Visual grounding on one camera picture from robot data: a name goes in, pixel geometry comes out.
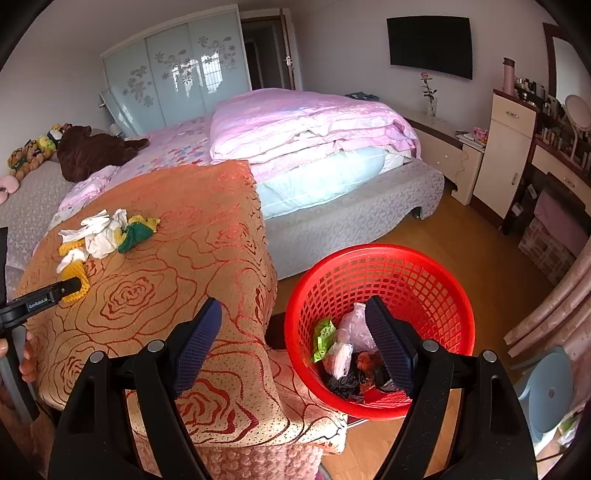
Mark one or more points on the brown vanity dresser with mirror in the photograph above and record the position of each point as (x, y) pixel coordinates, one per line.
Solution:
(561, 170)

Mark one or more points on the white tissue paper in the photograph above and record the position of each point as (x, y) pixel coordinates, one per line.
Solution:
(104, 240)
(69, 265)
(83, 226)

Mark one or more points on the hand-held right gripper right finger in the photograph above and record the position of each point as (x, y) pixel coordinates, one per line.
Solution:
(392, 350)

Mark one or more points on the row of cosmetic bottles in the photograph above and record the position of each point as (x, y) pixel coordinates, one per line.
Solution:
(549, 106)

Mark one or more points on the round white makeup mirror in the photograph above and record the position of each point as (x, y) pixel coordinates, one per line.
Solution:
(579, 113)

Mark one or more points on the black plastic bag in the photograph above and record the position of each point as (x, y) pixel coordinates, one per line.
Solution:
(346, 383)

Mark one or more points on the clear printed plastic wrapper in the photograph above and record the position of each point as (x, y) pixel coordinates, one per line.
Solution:
(385, 390)

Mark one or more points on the pink printed pillow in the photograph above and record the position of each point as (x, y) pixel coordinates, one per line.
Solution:
(83, 194)

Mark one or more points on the light blue plastic stool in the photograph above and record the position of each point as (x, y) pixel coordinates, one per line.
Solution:
(547, 392)

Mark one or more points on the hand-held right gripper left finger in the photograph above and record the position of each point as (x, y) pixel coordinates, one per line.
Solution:
(196, 346)

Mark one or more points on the red plastic basket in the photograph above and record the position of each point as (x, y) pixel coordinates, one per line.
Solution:
(392, 272)

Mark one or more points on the pink curtain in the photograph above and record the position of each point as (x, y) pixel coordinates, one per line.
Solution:
(554, 314)

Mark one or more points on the tall cream cabinet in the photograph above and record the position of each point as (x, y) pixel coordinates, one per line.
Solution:
(505, 152)

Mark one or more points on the clear plastic bag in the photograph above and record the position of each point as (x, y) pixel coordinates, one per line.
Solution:
(353, 323)

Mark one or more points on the small pink toy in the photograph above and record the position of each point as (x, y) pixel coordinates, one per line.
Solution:
(480, 134)

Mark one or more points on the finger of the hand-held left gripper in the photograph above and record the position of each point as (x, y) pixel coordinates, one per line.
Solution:
(67, 288)

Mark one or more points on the light green wrapper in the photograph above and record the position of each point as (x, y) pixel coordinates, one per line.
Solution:
(323, 339)

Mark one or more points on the pink floral bedsheet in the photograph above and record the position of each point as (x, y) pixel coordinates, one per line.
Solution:
(175, 147)

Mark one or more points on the yellow foam fruit net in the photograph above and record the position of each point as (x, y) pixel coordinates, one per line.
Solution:
(69, 249)
(84, 288)

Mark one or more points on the orange rose-patterned tablecloth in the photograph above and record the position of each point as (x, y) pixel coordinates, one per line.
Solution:
(161, 230)

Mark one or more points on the yellow plush toy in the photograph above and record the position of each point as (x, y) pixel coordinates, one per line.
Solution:
(32, 152)

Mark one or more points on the light blue pillow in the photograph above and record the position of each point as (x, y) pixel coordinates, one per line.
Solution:
(323, 180)

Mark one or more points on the dark stool with purple cushion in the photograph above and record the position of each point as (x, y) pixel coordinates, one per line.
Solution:
(558, 212)

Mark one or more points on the pink rose in vase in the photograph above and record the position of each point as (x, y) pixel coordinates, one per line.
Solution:
(429, 99)

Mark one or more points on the black wall television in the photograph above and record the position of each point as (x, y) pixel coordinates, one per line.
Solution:
(431, 46)

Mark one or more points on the dark book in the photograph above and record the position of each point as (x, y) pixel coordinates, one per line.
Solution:
(362, 96)

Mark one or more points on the white room door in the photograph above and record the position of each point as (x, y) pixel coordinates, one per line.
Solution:
(288, 55)

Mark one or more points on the small stack of books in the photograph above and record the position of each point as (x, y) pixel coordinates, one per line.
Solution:
(464, 136)

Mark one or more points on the brown plush toy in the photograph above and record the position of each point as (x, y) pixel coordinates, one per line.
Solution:
(92, 152)

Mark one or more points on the pink fuzzy cloth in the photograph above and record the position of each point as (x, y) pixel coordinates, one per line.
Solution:
(258, 461)

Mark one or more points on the pink plush toy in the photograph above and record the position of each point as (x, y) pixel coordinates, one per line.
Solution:
(7, 187)

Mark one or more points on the person's left hand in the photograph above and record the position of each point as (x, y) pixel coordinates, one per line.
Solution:
(30, 357)

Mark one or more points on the brown plastic bag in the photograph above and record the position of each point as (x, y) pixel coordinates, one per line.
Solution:
(367, 360)

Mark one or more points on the white plastic bag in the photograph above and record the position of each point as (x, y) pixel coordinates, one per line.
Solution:
(340, 360)

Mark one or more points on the grey covered bed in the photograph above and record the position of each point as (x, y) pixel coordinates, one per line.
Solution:
(346, 212)

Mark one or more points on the pink duvet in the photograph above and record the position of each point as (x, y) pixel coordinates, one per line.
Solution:
(300, 120)

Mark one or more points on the patterned storage box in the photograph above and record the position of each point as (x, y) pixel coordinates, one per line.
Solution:
(545, 251)

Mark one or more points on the green yellow knit cloth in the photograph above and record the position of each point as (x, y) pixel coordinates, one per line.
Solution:
(136, 235)

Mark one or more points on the pink thermos bottle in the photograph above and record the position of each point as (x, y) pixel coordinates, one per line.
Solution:
(508, 74)

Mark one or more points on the low cream cabinet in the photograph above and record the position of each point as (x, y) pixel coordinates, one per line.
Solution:
(443, 152)

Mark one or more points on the glass sliding-door wardrobe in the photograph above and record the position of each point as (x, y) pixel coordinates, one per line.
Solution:
(175, 64)

